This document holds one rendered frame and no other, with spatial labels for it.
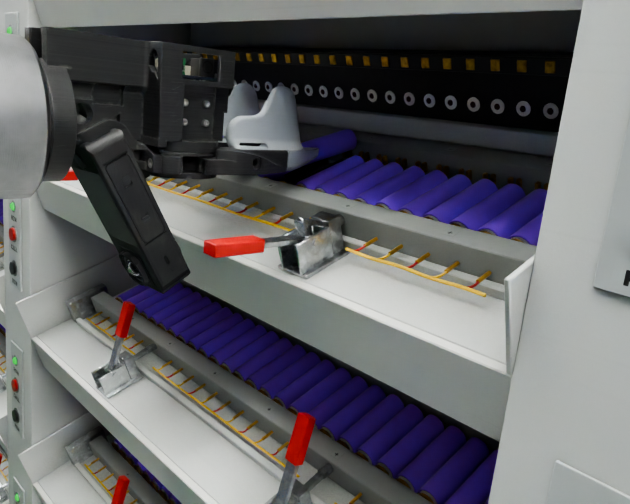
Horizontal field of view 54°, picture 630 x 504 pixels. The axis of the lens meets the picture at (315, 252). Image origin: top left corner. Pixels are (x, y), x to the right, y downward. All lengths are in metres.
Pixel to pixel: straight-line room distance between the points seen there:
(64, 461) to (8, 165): 0.62
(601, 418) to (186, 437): 0.39
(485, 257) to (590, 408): 0.10
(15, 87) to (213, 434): 0.35
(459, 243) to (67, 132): 0.22
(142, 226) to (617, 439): 0.28
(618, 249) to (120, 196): 0.27
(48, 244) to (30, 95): 0.46
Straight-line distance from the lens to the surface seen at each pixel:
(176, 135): 0.39
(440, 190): 0.43
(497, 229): 0.38
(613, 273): 0.26
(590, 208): 0.27
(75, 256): 0.81
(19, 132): 0.35
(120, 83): 0.40
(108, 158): 0.39
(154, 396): 0.64
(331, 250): 0.40
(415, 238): 0.37
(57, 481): 0.90
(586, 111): 0.27
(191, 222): 0.50
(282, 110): 0.45
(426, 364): 0.33
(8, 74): 0.35
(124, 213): 0.40
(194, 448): 0.57
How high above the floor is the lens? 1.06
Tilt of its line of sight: 14 degrees down
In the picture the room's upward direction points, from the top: 6 degrees clockwise
